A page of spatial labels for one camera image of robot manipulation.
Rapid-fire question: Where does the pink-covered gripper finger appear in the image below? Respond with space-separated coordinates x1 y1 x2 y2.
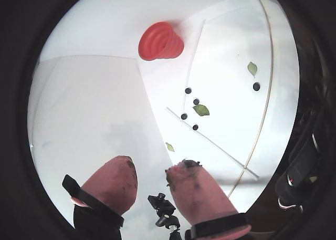
164 159 253 240
62 155 139 240

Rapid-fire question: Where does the red collapsible silicone cup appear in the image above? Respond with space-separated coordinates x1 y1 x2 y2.
138 21 184 61

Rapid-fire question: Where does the black mini tripod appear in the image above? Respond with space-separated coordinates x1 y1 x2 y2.
147 193 182 240

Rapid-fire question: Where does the ribbed white plastic tube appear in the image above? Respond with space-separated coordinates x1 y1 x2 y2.
165 107 260 179

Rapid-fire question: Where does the large green leaf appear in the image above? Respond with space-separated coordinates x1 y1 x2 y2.
192 104 211 117

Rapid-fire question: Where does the curled green leaf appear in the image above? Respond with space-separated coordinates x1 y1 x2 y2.
247 61 258 79

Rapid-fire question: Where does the smooth white plastic tube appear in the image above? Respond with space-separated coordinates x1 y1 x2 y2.
181 19 206 113

